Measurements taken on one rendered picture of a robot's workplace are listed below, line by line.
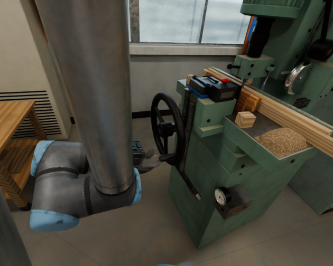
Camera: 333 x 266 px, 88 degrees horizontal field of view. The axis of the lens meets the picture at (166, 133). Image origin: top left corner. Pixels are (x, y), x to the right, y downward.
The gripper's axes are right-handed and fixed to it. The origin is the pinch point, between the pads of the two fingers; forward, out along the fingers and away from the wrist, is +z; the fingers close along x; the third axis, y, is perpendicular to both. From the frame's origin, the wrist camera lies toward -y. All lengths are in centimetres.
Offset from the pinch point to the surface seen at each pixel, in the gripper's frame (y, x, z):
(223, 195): 2.2, -18.4, 18.1
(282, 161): 23.6, -24.6, 19.2
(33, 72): -22, 127, -50
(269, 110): 32.0, -7.0, 30.4
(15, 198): -78, 51, -49
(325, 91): 45, -11, 46
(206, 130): 18.6, -3.5, 10.6
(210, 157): 4.6, -1.6, 24.0
